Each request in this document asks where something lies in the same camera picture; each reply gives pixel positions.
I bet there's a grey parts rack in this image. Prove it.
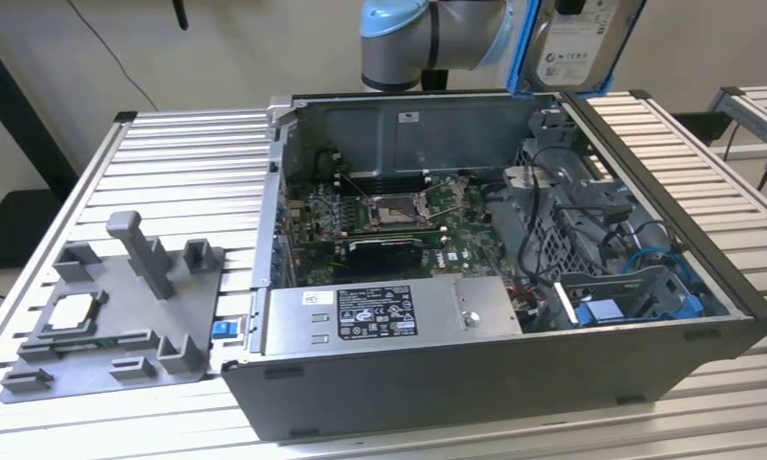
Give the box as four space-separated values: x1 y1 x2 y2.
0 209 227 404

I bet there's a black floor mat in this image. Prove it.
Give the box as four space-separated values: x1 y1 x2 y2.
0 189 64 269

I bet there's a long black wire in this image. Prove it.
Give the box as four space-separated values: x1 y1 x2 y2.
520 151 562 288

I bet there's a black box under side table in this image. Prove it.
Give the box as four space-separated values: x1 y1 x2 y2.
670 111 731 144

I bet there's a metal socket cover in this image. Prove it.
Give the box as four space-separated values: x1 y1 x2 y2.
420 176 474 217

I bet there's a black wire with connector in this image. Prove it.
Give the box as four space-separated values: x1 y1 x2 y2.
555 200 633 225

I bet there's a thin black wall cable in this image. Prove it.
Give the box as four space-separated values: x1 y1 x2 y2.
67 0 160 112

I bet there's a CPU socket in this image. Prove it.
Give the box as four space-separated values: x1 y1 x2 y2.
363 192 438 230

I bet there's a metal slat side table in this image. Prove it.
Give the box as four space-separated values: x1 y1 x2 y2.
707 84 767 160

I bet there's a grey metal drive cage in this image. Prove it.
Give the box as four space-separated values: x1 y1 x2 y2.
490 137 679 288

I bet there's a black graphics card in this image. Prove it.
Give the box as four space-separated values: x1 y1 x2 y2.
343 239 424 284

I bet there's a blue disk carrier in bay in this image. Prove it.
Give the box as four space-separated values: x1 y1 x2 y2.
576 299 635 330

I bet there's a black antenna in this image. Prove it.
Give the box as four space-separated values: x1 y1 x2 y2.
168 0 191 32

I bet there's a blue wire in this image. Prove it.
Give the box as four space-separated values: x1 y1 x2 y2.
625 238 687 285

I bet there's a green RAM stick on rack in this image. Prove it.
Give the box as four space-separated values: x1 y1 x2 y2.
49 333 149 352

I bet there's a silver CPU chip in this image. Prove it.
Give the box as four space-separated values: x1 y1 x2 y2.
45 293 107 333

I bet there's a hard disk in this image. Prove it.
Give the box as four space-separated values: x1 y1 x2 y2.
504 0 649 98

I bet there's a black slanted post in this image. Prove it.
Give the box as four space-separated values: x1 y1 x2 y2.
0 18 81 193

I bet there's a silver power supply unit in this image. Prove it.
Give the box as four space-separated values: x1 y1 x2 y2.
260 275 526 358

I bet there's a grey disk bay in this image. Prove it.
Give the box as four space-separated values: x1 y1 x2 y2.
552 264 706 331

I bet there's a green motherboard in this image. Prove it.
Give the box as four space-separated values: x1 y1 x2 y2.
284 167 519 288

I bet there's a black open PC case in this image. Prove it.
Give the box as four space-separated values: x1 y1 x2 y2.
220 85 767 442

